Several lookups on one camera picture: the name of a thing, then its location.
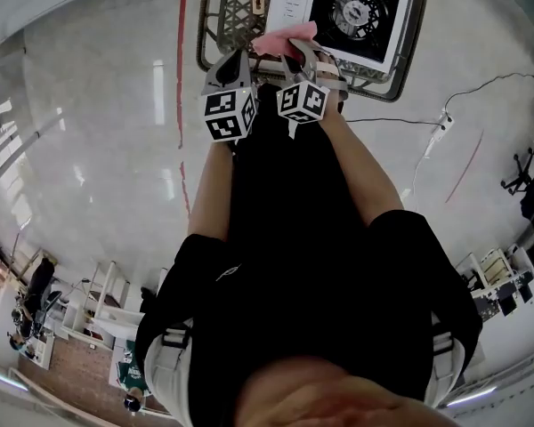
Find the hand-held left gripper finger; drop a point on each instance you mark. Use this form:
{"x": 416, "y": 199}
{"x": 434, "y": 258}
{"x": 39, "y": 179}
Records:
{"x": 210, "y": 79}
{"x": 247, "y": 71}

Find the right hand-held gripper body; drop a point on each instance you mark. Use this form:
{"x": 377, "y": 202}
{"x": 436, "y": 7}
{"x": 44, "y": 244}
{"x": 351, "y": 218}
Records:
{"x": 302, "y": 102}

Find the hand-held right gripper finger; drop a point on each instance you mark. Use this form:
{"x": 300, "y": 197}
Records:
{"x": 293, "y": 69}
{"x": 310, "y": 58}

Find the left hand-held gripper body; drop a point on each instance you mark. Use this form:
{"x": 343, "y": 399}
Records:
{"x": 222, "y": 105}

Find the pink cloth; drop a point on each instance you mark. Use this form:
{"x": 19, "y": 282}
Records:
{"x": 285, "y": 38}

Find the person's right forearm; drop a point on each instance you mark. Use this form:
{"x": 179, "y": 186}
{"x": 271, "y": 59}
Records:
{"x": 360, "y": 163}

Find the person's left forearm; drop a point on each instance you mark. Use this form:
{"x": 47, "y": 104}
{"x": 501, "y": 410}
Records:
{"x": 209, "y": 194}

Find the person's right hand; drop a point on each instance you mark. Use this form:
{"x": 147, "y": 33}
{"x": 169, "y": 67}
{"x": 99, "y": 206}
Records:
{"x": 327, "y": 67}

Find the person's black trousers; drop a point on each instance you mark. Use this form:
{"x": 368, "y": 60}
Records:
{"x": 293, "y": 171}

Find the white power strip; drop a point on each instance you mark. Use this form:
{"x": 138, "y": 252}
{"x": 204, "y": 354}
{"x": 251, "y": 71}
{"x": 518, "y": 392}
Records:
{"x": 442, "y": 127}

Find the person's black shirt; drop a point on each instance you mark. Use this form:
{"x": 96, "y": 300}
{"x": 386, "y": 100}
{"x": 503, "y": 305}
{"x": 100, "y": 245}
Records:
{"x": 316, "y": 305}

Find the black office chair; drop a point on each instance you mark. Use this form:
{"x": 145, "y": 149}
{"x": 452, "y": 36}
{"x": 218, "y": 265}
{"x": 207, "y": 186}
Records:
{"x": 531, "y": 185}

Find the person's white harness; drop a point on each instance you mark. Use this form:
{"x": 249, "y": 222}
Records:
{"x": 164, "y": 372}

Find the person's chin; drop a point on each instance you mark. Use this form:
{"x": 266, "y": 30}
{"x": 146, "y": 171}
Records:
{"x": 338, "y": 398}

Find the white table frame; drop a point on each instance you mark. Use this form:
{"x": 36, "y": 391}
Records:
{"x": 111, "y": 309}

